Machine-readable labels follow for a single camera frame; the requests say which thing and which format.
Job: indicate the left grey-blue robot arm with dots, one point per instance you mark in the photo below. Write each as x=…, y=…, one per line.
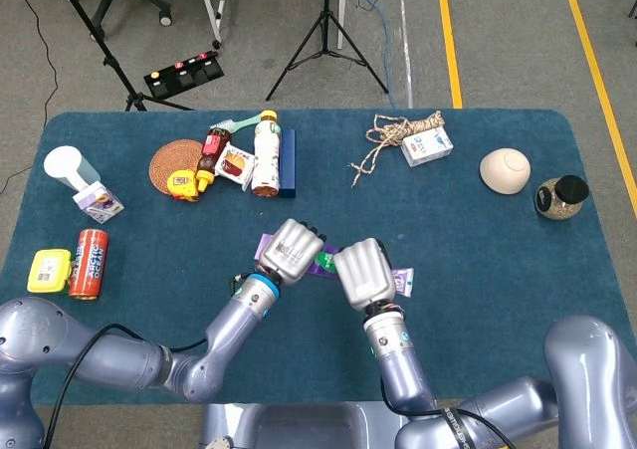
x=124, y=364

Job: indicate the red Arctic Ocean can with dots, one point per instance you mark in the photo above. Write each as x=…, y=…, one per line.
x=89, y=265

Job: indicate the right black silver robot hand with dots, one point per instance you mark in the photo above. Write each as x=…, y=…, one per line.
x=365, y=275

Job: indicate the white blue small carton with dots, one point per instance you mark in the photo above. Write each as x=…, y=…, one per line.
x=425, y=148

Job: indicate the white upright post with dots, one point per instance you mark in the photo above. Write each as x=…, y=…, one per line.
x=342, y=11

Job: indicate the small purple drink carton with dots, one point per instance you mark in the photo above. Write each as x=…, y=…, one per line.
x=97, y=202

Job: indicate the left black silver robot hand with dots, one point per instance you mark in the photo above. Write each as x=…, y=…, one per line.
x=291, y=252

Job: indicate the white metal frame leg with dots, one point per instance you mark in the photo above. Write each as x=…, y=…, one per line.
x=211, y=11

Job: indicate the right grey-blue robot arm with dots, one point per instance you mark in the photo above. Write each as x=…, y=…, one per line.
x=398, y=369

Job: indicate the black camera tripod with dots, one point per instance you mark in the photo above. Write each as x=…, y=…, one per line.
x=326, y=16

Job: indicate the black slanted light stand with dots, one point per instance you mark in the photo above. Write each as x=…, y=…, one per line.
x=107, y=56

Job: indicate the red white snack packet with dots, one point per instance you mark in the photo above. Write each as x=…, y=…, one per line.
x=234, y=165

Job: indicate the blue carpet table mat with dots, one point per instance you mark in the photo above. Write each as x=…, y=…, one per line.
x=473, y=250

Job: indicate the round woven brown coaster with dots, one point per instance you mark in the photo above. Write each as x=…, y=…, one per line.
x=171, y=162

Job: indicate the glass jar black lid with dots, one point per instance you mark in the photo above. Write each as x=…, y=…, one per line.
x=557, y=202

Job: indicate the yellow tape measure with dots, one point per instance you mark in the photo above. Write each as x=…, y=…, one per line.
x=180, y=182

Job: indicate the dark blue long box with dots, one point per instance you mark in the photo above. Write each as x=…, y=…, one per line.
x=287, y=165

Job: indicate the white label tea bottle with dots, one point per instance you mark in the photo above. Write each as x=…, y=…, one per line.
x=266, y=155

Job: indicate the black foot pedal board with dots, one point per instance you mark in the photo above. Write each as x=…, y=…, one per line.
x=184, y=75

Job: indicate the purple toothpaste carton box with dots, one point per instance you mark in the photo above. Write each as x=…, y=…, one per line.
x=326, y=262

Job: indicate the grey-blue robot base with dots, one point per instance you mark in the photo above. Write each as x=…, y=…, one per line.
x=298, y=426

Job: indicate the brown sauce bottle yellow cap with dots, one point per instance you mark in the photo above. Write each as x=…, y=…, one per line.
x=211, y=150

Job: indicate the beige bowl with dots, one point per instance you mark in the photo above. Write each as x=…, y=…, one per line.
x=505, y=170

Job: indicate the yellow plastic lidded box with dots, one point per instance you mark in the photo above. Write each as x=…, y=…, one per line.
x=50, y=270

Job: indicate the white plastic cup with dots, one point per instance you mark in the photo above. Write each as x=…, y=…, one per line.
x=64, y=165

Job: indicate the purple white toothpaste tube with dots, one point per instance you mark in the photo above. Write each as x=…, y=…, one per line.
x=404, y=282

